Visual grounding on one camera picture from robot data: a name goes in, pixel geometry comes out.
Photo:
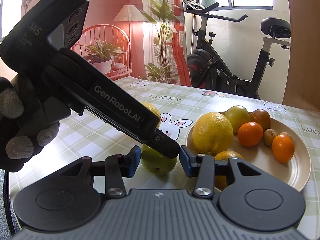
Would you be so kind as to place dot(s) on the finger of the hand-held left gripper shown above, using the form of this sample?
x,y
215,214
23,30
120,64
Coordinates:
x,y
167,147

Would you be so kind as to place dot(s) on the beige round plate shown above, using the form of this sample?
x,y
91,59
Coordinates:
x,y
287,175

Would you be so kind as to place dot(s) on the person's left hand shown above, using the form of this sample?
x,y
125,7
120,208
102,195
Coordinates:
x,y
15,120

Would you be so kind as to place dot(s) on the small bright orange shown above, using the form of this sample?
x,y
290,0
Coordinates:
x,y
283,148
250,134

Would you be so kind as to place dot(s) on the green round fruit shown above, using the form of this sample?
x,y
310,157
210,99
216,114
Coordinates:
x,y
155,162

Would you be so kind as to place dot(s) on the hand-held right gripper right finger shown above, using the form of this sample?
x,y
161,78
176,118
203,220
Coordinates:
x,y
185,163

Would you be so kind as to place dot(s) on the yellow-green round fruit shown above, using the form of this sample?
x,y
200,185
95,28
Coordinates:
x,y
237,117

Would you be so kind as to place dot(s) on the brown-orange round fruit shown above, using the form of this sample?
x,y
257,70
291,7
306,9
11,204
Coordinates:
x,y
261,118

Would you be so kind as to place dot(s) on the printed room scene wall tapestry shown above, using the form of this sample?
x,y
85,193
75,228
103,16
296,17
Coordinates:
x,y
140,42

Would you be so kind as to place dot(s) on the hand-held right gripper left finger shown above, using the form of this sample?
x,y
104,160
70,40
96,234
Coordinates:
x,y
133,161

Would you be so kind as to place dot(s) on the black exercise bike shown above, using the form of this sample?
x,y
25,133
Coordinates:
x,y
205,70

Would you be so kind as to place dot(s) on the yellow lemon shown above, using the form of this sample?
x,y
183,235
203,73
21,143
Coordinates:
x,y
153,110
212,132

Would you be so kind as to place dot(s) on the green checkered rabbit tablecloth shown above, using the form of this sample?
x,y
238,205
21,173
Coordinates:
x,y
190,100

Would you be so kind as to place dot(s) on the wooden panel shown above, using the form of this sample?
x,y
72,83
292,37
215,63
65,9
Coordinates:
x,y
305,55

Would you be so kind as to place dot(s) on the mottled dark orange tangerine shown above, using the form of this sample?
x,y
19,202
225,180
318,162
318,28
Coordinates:
x,y
225,155

